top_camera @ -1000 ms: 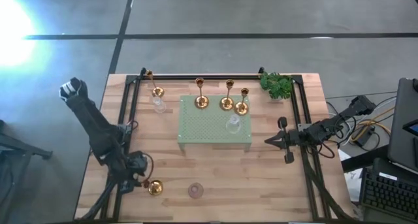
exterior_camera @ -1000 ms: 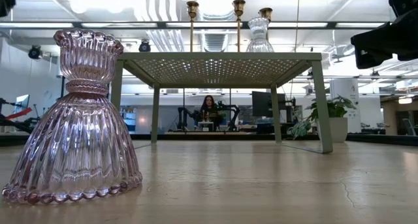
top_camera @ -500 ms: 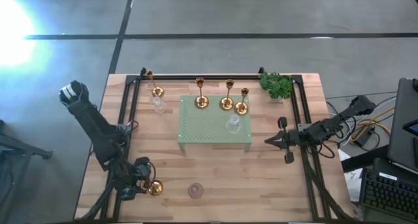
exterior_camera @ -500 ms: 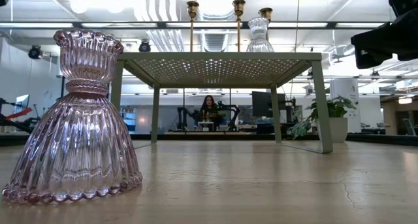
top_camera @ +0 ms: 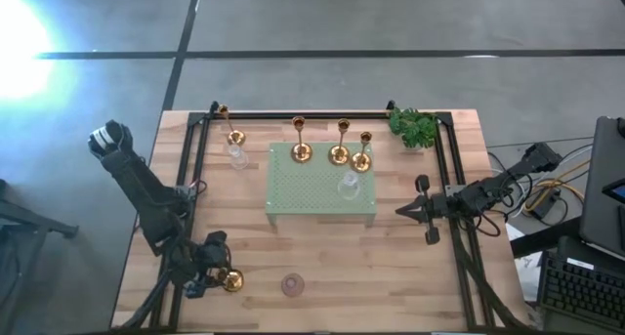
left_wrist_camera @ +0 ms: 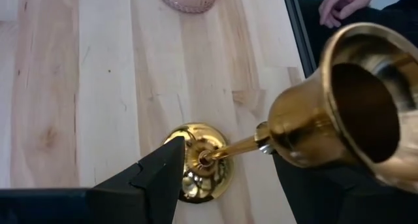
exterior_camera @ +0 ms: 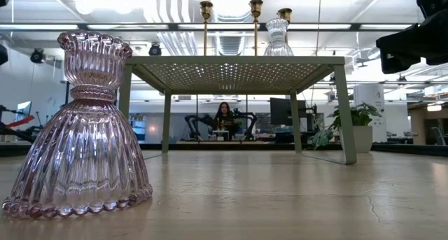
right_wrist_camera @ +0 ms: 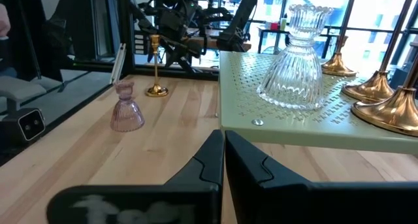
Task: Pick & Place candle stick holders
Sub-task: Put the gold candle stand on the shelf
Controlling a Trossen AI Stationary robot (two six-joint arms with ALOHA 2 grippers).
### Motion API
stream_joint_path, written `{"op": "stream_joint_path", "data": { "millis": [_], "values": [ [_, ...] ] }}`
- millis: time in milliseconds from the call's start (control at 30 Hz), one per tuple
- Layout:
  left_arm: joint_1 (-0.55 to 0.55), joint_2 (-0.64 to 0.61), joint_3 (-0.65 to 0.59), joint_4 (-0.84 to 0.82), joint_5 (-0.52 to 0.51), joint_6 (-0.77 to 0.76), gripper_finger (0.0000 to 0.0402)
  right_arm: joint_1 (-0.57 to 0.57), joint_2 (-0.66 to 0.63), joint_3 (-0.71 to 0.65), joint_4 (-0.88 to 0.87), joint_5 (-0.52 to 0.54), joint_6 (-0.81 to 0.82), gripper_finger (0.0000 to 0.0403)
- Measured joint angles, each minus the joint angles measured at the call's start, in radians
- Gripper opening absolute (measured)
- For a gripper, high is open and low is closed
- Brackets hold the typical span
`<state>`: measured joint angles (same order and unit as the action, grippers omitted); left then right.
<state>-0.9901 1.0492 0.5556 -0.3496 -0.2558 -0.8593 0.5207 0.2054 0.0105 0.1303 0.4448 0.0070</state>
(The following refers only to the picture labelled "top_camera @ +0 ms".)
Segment black aluminium table frame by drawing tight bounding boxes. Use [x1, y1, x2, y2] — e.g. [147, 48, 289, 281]
[146, 99, 531, 332]

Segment green plant in white pot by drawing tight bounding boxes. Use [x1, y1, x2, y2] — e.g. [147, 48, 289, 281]
[389, 105, 439, 153]

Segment green perforated metal riser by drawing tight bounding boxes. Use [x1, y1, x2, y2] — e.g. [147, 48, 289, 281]
[265, 141, 378, 229]

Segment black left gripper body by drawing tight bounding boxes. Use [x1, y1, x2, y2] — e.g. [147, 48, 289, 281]
[180, 231, 230, 300]

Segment gold metal candlestick holder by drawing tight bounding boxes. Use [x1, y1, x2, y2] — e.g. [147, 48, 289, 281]
[349, 131, 373, 174]
[290, 115, 314, 164]
[217, 104, 247, 147]
[214, 267, 245, 294]
[327, 117, 352, 167]

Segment pink ribbed glass candle holder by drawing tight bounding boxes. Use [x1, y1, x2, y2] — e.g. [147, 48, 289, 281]
[280, 272, 307, 298]

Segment black metal stand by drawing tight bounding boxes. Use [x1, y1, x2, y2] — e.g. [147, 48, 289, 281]
[0, 178, 80, 335]

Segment yellow cable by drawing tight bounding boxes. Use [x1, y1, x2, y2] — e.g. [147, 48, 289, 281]
[521, 166, 586, 217]

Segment black computer keyboard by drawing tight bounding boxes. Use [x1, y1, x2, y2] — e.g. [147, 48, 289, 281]
[535, 252, 625, 332]

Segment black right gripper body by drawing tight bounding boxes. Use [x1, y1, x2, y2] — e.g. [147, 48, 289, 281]
[415, 176, 453, 246]

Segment black computer desk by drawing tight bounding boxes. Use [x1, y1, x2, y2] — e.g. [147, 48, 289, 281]
[507, 216, 625, 335]

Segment black power adapter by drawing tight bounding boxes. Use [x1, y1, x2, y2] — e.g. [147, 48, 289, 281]
[529, 187, 563, 222]

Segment grey cable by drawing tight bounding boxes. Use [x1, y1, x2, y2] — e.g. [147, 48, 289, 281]
[486, 135, 595, 153]

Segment clear ribbed glass candle holder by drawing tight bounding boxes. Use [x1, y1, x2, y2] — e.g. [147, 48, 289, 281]
[228, 144, 250, 171]
[336, 171, 362, 202]

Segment black computer monitor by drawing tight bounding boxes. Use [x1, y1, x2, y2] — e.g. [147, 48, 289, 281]
[579, 114, 625, 263]

